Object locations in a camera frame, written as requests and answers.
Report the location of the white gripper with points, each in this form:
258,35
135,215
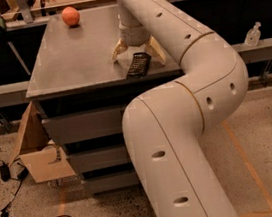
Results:
134,36

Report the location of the dark chocolate rxbar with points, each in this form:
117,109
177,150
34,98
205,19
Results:
139,65

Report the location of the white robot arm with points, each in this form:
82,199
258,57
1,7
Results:
162,126

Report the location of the grey drawer cabinet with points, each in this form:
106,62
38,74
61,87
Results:
81,93

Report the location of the orange fruit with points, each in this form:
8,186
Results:
70,16

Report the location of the clear sanitizer bottle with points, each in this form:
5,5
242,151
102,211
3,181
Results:
253,36

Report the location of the cardboard box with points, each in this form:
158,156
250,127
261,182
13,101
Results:
42,157

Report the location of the black power adapter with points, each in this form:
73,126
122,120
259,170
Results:
4,172

